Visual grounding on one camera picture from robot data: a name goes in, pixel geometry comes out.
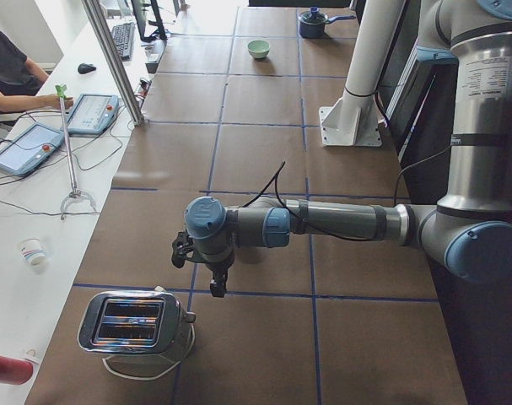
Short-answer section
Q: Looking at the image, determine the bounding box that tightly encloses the paper cup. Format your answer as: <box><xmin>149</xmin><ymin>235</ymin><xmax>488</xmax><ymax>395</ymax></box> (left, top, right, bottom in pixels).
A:
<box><xmin>18</xmin><ymin>238</ymin><xmax>46</xmax><ymax>266</ymax></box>

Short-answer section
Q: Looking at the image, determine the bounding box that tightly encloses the near teach pendant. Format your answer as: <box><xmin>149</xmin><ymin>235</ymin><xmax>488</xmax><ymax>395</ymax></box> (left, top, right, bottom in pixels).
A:
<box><xmin>0</xmin><ymin>122</ymin><xmax>64</xmax><ymax>176</ymax></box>

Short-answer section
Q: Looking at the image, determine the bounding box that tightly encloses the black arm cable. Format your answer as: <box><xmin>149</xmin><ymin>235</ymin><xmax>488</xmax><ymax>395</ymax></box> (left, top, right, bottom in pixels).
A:
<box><xmin>241</xmin><ymin>159</ymin><xmax>455</xmax><ymax>242</ymax></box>

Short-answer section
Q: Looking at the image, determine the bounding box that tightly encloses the aluminium frame post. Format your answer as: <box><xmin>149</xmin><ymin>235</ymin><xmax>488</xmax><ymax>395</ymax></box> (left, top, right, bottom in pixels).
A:
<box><xmin>82</xmin><ymin>0</ymin><xmax>145</xmax><ymax>127</ymax></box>

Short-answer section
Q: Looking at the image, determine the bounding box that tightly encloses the green bowl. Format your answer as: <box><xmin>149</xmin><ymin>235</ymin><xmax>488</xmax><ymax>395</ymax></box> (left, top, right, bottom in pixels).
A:
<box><xmin>247</xmin><ymin>40</ymin><xmax>271</xmax><ymax>60</ymax></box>

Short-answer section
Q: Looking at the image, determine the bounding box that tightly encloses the seated person black shirt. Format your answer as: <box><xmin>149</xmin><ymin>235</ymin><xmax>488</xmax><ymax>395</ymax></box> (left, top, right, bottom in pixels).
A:
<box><xmin>0</xmin><ymin>30</ymin><xmax>61</xmax><ymax>114</ymax></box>

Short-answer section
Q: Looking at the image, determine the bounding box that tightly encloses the black monitor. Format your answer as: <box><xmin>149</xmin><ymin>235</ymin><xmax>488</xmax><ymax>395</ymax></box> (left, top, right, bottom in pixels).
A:
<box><xmin>131</xmin><ymin>0</ymin><xmax>168</xmax><ymax>43</ymax></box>

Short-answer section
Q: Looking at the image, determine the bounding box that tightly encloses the metal grabber reacher tool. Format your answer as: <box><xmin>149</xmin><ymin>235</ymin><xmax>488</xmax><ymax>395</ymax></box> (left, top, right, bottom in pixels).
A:
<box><xmin>55</xmin><ymin>84</ymin><xmax>97</xmax><ymax>220</ymax></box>

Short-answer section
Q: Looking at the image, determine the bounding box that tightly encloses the black computer mouse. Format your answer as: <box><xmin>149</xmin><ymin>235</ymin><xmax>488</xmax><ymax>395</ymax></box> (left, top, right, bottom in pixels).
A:
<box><xmin>78</xmin><ymin>63</ymin><xmax>96</xmax><ymax>74</ymax></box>

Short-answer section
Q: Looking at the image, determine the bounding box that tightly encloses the teach pendant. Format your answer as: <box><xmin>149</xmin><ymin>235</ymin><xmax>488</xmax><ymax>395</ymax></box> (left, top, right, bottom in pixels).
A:
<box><xmin>67</xmin><ymin>94</ymin><xmax>120</xmax><ymax>138</ymax></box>
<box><xmin>0</xmin><ymin>122</ymin><xmax>64</xmax><ymax>176</ymax></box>

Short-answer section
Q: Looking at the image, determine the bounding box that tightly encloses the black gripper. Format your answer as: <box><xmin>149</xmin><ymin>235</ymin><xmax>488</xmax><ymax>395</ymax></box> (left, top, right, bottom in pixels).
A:
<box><xmin>206</xmin><ymin>252</ymin><xmax>234</xmax><ymax>298</ymax></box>

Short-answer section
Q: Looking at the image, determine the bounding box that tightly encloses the chrome toaster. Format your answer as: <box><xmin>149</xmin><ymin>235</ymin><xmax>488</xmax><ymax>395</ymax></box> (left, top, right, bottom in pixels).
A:
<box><xmin>78</xmin><ymin>287</ymin><xmax>196</xmax><ymax>364</ymax></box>

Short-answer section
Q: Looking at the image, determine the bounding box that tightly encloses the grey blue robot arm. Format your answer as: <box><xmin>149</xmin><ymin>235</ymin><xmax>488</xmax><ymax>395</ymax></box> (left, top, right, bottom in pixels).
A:
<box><xmin>171</xmin><ymin>1</ymin><xmax>512</xmax><ymax>297</ymax></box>

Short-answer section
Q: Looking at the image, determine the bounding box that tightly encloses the blue saucepan with lid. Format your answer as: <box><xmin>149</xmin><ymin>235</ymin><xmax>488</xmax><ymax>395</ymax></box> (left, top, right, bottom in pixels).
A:
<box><xmin>298</xmin><ymin>7</ymin><xmax>356</xmax><ymax>39</ymax></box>

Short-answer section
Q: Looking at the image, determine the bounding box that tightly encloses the far teach pendant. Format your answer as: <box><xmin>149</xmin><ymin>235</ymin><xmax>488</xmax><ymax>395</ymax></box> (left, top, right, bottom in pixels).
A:
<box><xmin>67</xmin><ymin>94</ymin><xmax>120</xmax><ymax>138</ymax></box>

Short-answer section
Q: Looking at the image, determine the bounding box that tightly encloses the white toaster cord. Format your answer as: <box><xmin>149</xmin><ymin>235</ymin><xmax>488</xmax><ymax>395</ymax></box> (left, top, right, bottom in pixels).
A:
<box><xmin>101</xmin><ymin>324</ymin><xmax>197</xmax><ymax>380</ymax></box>

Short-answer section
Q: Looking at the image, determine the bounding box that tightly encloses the white pedestal column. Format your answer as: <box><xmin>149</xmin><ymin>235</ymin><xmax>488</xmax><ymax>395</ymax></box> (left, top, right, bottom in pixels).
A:
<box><xmin>342</xmin><ymin>0</ymin><xmax>410</xmax><ymax>99</ymax></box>

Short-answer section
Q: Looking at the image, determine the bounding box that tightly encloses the black keyboard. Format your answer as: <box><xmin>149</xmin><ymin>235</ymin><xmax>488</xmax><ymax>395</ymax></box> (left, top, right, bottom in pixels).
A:
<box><xmin>110</xmin><ymin>23</ymin><xmax>135</xmax><ymax>61</ymax></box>

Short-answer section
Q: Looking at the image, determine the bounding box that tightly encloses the red cylinder bottle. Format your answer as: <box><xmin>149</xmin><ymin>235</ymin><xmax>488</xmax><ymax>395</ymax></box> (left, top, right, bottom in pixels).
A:
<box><xmin>0</xmin><ymin>355</ymin><xmax>34</xmax><ymax>385</ymax></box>

